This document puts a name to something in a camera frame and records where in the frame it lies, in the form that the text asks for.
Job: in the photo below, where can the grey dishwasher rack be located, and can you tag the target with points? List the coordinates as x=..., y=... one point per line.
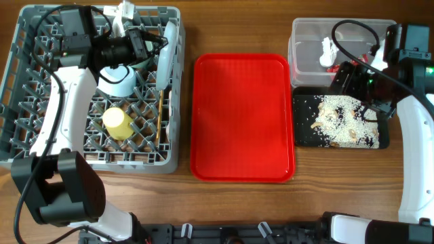
x=26, y=87

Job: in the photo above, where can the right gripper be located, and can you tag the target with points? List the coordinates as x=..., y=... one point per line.
x=358, y=74

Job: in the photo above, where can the white plastic fork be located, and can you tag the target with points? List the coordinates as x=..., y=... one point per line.
x=170, y=112

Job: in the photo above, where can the light blue plate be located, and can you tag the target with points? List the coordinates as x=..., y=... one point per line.
x=166, y=55

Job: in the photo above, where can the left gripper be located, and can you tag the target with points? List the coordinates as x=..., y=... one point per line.
x=136, y=38

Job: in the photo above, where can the red snack wrapper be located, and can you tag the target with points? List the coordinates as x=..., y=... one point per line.
x=334, y=68

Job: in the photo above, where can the clear plastic bin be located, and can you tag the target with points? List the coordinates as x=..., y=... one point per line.
x=305, y=48

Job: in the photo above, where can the black waste tray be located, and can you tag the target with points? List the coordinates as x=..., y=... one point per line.
x=303, y=135

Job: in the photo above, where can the rice and nut scraps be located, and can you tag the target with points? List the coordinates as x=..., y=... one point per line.
x=346, y=125

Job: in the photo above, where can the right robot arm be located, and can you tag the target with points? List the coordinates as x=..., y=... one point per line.
x=404, y=88

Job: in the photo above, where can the red plastic tray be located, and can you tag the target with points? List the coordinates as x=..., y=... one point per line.
x=241, y=122

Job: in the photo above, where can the white tissue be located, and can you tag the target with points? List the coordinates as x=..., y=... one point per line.
x=330, y=50

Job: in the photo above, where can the wooden chopstick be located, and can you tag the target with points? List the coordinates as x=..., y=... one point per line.
x=159, y=118

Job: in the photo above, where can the yellow plastic cup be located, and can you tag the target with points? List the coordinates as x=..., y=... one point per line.
x=117, y=123

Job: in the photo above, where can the mint green bowl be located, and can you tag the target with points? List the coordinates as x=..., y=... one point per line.
x=144, y=62

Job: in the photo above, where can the light blue bowl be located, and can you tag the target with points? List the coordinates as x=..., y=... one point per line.
x=120, y=81

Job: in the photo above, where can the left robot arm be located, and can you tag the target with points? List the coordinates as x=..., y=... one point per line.
x=57, y=185

